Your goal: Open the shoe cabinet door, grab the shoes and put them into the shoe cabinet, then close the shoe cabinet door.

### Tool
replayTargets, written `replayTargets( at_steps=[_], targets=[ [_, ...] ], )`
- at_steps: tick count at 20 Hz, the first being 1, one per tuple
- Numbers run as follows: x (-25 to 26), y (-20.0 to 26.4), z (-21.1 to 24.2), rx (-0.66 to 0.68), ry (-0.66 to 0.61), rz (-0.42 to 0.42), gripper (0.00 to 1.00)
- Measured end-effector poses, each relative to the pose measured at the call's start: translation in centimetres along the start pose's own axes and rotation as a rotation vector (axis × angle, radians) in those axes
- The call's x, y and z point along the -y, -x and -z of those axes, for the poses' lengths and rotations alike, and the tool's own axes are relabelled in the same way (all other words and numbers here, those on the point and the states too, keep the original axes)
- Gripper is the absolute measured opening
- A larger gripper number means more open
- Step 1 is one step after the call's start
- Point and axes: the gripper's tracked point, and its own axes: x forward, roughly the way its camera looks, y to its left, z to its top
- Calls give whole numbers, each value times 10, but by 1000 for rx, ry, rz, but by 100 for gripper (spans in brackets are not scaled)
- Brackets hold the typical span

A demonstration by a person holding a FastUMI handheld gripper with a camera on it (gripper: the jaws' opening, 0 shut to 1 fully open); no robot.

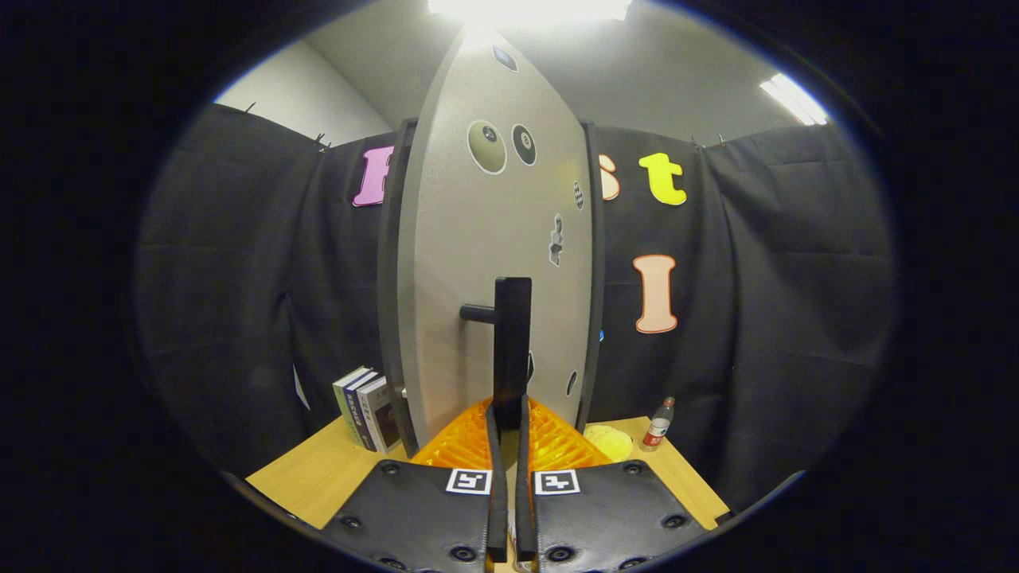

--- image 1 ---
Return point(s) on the grey shoe cabinet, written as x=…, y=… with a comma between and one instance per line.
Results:
x=388, y=318

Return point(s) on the narrow ceiling light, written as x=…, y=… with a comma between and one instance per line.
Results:
x=792, y=98

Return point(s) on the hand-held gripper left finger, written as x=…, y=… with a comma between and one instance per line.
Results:
x=414, y=517

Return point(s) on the black backdrop cloth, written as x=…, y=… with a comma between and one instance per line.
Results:
x=223, y=278

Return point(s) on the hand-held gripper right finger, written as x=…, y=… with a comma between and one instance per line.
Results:
x=605, y=517

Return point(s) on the white book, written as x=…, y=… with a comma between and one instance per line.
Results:
x=378, y=418

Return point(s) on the clear plastic bottle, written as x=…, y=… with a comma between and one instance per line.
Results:
x=657, y=430

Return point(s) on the blue book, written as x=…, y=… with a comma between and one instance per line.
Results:
x=358, y=414

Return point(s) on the large ceiling light panel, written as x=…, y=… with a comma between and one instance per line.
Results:
x=529, y=8

